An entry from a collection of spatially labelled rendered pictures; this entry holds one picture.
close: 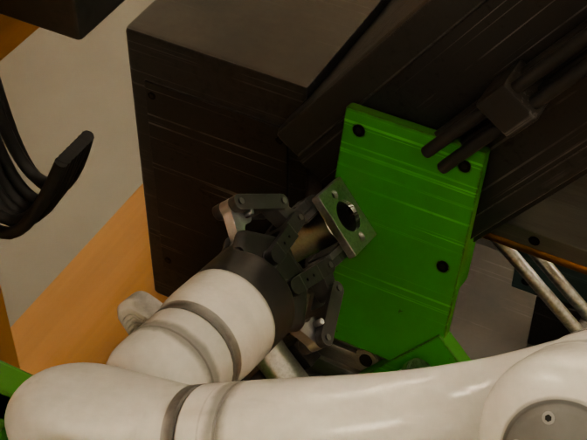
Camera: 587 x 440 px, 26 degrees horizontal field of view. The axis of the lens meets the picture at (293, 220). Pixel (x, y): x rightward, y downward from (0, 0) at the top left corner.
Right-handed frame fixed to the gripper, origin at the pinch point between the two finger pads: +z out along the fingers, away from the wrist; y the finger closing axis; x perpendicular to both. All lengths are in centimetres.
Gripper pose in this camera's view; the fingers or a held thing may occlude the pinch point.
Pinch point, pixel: (319, 232)
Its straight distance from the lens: 99.1
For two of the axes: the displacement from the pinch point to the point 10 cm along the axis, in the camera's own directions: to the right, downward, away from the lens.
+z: 4.6, -4.1, 7.9
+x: -7.1, 3.6, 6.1
